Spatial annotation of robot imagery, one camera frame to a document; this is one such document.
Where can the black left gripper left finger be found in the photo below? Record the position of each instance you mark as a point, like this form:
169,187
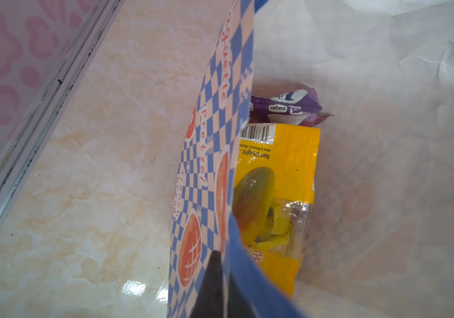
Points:
210,300

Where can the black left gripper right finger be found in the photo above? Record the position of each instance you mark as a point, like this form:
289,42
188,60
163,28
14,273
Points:
238,306

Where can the yellow snack bag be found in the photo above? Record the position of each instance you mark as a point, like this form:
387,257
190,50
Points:
274,190

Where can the white blue checkered paper bag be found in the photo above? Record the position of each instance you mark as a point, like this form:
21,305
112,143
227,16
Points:
380,234

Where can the purple Fox's candy bag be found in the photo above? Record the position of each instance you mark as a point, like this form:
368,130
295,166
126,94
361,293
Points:
299,107

